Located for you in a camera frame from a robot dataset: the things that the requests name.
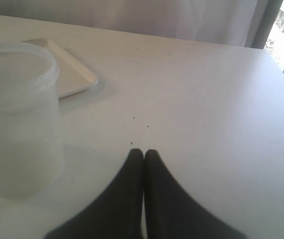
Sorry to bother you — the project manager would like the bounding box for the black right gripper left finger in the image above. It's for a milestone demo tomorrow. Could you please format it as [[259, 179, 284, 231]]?
[[45, 149, 143, 239]]

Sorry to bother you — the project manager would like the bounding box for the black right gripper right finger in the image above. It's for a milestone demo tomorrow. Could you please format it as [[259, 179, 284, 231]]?
[[144, 149, 246, 239]]

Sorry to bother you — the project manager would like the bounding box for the translucent plastic tub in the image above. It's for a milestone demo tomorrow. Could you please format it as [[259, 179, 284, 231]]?
[[0, 42, 64, 199]]

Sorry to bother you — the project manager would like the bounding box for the white foam tray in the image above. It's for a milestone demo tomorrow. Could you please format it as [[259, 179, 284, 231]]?
[[25, 38, 99, 99]]

